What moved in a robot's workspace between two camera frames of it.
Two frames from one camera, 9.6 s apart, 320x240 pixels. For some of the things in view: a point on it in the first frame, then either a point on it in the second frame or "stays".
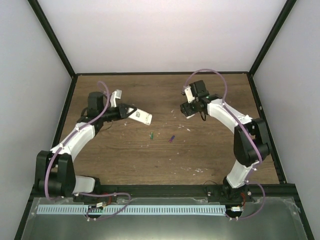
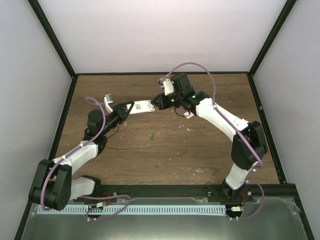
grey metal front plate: x=276 y=219 stays
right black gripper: x=187 y=111 -> x=163 y=103
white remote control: x=141 y=116 -> x=141 y=106
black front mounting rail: x=275 y=190 stays
